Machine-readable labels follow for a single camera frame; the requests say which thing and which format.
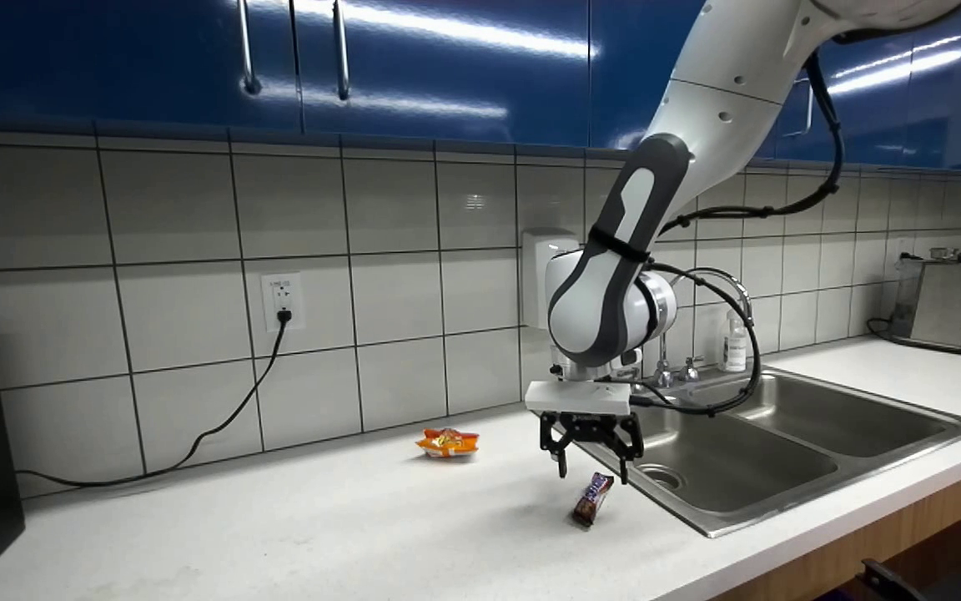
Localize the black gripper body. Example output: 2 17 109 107
536 411 648 452

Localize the brown Snickers snack bar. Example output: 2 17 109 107
566 469 619 532

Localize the chrome sink faucet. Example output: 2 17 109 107
645 331 727 388

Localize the stainless steel double sink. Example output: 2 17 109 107
526 363 961 540

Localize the orange chips bag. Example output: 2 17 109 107
413 425 483 464

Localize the small white bottle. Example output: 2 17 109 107
722 323 754 376

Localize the black chair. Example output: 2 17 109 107
857 557 961 601

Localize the white wall soap dispenser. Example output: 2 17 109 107
516 226 583 337

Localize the black power cord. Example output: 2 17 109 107
15 306 296 492

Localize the white wall outlet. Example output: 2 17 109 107
262 274 307 331

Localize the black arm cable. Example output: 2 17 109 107
626 48 847 420

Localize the metal wall cabinet handle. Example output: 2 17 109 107
233 0 266 101
328 0 354 105

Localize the blue wall cabinet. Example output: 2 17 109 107
0 0 961 175

